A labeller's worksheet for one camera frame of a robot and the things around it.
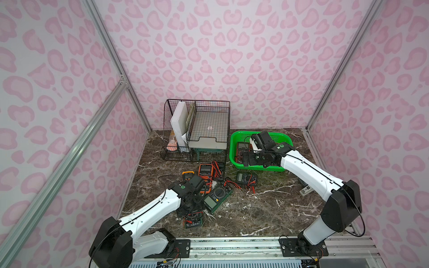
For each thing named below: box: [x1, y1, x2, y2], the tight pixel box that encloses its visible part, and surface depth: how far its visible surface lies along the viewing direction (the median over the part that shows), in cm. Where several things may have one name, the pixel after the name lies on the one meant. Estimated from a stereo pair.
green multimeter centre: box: [203, 183, 233, 215], surface depth 88 cm
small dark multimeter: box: [235, 171, 259, 186], surface depth 93 cm
